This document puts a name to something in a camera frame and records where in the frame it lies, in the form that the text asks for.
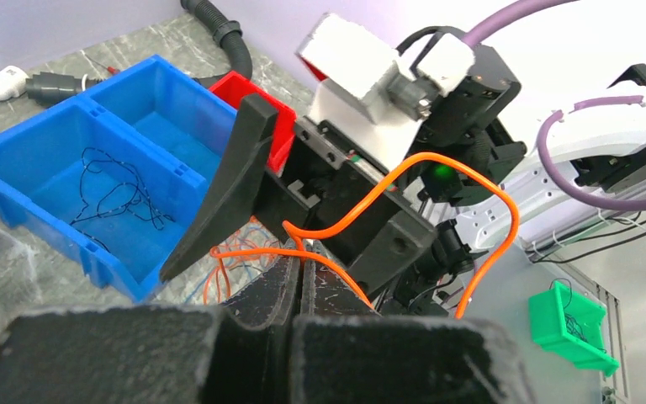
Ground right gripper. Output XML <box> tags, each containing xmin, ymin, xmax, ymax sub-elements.
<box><xmin>158</xmin><ymin>44</ymin><xmax>527</xmax><ymax>296</ymax></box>

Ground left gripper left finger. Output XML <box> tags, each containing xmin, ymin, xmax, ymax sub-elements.
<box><xmin>0</xmin><ymin>258</ymin><xmax>299</xmax><ymax>403</ymax></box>

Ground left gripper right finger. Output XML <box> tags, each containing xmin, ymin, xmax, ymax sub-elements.
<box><xmin>292</xmin><ymin>259</ymin><xmax>535</xmax><ymax>403</ymax></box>

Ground orange blue wires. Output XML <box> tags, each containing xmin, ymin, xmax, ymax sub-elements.
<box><xmin>183</xmin><ymin>217</ymin><xmax>285</xmax><ymax>306</ymax></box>

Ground orange wire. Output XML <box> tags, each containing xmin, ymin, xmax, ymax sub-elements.
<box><xmin>211</xmin><ymin>151</ymin><xmax>522</xmax><ymax>320</ymax></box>

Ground black wire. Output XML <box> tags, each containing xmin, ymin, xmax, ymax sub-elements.
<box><xmin>69</xmin><ymin>146</ymin><xmax>177</xmax><ymax>249</ymax></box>

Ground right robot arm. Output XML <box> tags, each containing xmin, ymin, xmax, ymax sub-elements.
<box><xmin>145</xmin><ymin>36</ymin><xmax>646</xmax><ymax>292</ymax></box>

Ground red plastic bin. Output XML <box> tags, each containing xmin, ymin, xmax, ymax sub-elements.
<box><xmin>209</xmin><ymin>72</ymin><xmax>297</xmax><ymax>174</ymax></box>

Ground blue double plastic bin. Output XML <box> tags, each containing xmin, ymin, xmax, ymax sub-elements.
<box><xmin>0</xmin><ymin>56</ymin><xmax>236</xmax><ymax>303</ymax></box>

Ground green plastic bin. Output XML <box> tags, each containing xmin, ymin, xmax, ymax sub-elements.
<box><xmin>527</xmin><ymin>279</ymin><xmax>619</xmax><ymax>377</ymax></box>

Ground white pipe fitting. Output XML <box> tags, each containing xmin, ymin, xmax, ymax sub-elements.
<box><xmin>0</xmin><ymin>66</ymin><xmax>29</xmax><ymax>102</ymax></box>

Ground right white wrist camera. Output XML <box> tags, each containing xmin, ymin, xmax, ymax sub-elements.
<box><xmin>298</xmin><ymin>13</ymin><xmax>474</xmax><ymax>170</ymax></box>

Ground dark grey corrugated hose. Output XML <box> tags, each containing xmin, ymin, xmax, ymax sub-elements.
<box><xmin>24</xmin><ymin>0</ymin><xmax>254</xmax><ymax>107</ymax></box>

